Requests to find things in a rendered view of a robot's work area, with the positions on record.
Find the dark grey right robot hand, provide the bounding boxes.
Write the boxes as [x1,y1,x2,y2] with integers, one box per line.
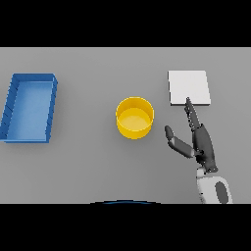
[164,96,219,174]

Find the yellow bowl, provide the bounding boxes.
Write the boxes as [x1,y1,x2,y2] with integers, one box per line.
[115,96,155,140]

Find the blue tray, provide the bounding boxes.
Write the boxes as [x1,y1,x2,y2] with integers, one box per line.
[0,73,59,144]

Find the pale square measuring scale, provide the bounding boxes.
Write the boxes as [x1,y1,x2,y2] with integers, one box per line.
[168,70,212,107]

